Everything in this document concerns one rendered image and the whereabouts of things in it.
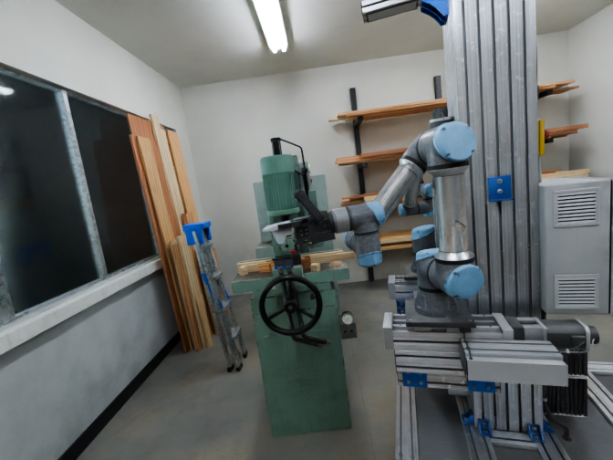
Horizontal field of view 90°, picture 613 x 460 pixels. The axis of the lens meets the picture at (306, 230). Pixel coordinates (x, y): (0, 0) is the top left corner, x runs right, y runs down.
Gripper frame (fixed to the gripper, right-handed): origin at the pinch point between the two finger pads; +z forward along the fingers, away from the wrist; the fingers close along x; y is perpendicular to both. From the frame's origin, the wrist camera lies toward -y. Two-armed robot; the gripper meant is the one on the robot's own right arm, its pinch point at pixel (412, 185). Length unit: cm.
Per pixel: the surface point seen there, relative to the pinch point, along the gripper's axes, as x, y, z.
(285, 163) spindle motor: -75, -32, -57
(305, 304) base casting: -84, 39, -66
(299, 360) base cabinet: -95, 68, -66
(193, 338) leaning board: -206, 85, 37
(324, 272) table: -70, 25, -65
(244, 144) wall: -140, -90, 176
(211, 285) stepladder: -158, 32, -1
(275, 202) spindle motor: -85, -15, -58
